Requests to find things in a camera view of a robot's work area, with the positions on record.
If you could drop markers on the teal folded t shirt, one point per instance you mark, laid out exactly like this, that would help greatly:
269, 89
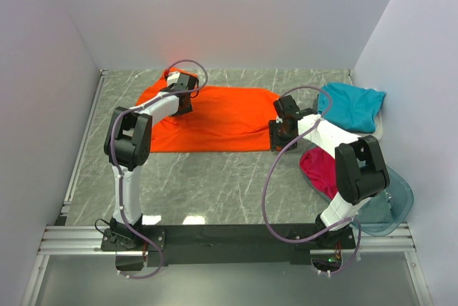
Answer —
353, 108

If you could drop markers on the teal grey t shirt in bin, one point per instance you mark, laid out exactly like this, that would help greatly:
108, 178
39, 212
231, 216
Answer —
376, 211

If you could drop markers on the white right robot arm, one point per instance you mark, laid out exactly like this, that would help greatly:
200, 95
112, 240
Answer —
360, 169

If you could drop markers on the black base crossbar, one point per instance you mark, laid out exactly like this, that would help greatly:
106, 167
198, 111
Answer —
233, 243

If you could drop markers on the grey folded t shirt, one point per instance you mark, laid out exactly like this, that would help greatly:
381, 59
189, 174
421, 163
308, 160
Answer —
315, 104

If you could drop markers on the aluminium frame rail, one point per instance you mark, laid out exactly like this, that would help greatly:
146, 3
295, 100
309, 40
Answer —
60, 239

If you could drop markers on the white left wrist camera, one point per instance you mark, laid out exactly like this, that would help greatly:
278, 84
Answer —
172, 78

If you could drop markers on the orange t shirt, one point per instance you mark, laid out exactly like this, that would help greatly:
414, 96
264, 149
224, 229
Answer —
223, 119

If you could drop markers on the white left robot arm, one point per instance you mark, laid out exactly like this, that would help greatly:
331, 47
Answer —
128, 140

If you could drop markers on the magenta t shirt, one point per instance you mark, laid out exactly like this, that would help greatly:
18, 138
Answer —
319, 168

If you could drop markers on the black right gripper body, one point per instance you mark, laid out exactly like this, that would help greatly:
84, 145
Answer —
276, 125

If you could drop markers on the blue transparent plastic bin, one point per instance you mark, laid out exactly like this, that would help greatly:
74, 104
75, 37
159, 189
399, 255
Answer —
401, 198

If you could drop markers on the white folded t shirt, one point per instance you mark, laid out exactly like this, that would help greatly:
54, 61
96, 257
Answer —
379, 127

